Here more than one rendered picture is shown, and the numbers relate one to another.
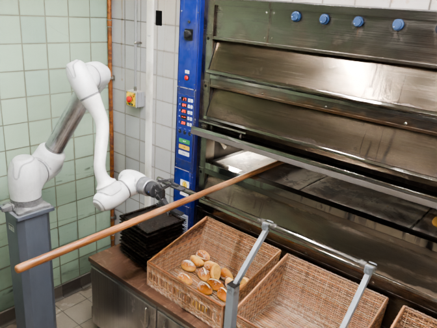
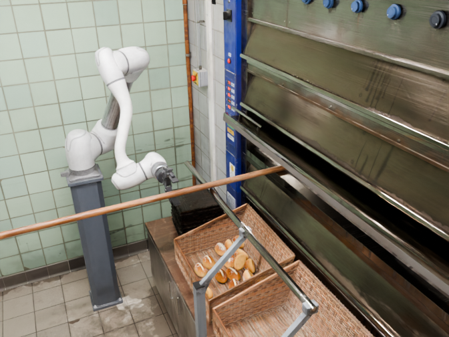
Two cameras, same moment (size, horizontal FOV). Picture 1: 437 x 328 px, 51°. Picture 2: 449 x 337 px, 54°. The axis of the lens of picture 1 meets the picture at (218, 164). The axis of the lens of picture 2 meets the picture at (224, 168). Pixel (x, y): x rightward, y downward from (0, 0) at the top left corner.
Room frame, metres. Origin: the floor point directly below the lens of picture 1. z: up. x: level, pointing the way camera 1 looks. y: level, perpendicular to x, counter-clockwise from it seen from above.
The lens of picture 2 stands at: (0.42, -0.87, 2.24)
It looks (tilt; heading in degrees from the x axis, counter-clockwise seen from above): 27 degrees down; 27
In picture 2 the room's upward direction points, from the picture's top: 1 degrees counter-clockwise
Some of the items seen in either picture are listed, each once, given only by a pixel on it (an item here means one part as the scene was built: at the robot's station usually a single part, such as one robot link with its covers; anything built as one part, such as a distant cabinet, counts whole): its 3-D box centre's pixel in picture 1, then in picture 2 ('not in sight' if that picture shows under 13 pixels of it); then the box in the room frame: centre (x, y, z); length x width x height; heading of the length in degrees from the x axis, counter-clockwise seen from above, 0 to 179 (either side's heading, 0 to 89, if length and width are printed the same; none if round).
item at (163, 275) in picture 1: (212, 267); (230, 257); (2.14, -0.01, 0.72); 0.56 x 0.49 x 0.28; 50
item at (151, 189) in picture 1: (157, 191); (165, 178); (2.02, 0.29, 1.20); 0.09 x 0.07 x 0.08; 51
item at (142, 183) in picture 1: (147, 187); (161, 172); (2.07, 0.34, 1.20); 0.09 x 0.06 x 0.09; 141
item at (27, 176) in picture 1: (25, 176); (80, 148); (2.18, 1.00, 1.17); 0.18 x 0.16 x 0.22; 173
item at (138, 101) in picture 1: (134, 98); (200, 77); (2.90, 0.57, 1.46); 0.10 x 0.07 x 0.10; 51
